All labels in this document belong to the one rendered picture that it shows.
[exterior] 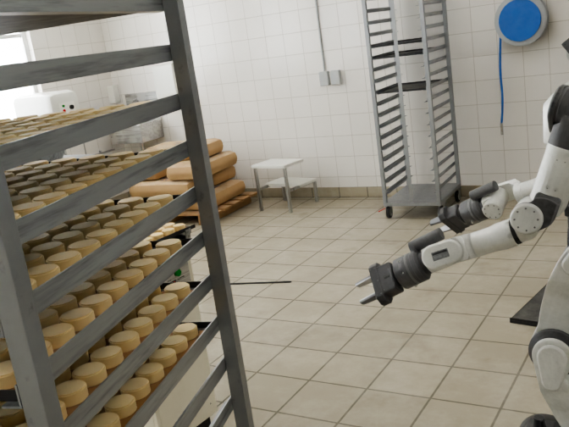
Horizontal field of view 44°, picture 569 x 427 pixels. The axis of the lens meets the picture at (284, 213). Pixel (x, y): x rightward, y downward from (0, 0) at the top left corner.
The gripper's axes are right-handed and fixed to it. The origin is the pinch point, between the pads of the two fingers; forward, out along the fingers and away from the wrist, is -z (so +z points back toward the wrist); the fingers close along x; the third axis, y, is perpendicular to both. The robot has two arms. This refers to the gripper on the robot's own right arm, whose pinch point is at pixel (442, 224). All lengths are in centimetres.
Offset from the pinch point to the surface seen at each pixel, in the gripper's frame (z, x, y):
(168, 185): -382, -41, -230
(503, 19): -86, -141, -324
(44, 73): 64, 145, 93
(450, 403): -51, -70, 30
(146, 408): 39, 105, 118
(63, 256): 48, 129, 106
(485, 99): -134, -184, -301
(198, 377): -109, 18, 45
